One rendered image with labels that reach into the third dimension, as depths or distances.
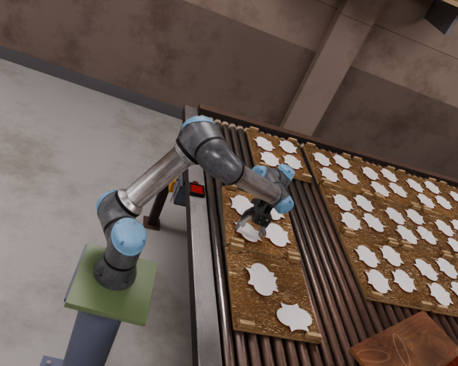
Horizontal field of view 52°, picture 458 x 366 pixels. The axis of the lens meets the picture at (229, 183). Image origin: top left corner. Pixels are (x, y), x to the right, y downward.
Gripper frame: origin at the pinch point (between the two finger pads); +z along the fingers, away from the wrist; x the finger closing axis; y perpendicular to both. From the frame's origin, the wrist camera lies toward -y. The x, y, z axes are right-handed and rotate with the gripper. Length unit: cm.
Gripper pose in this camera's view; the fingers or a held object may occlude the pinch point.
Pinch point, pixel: (247, 232)
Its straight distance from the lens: 207.9
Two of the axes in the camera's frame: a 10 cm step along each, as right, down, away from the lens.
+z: -4.5, 8.2, 3.6
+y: 1.1, 4.5, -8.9
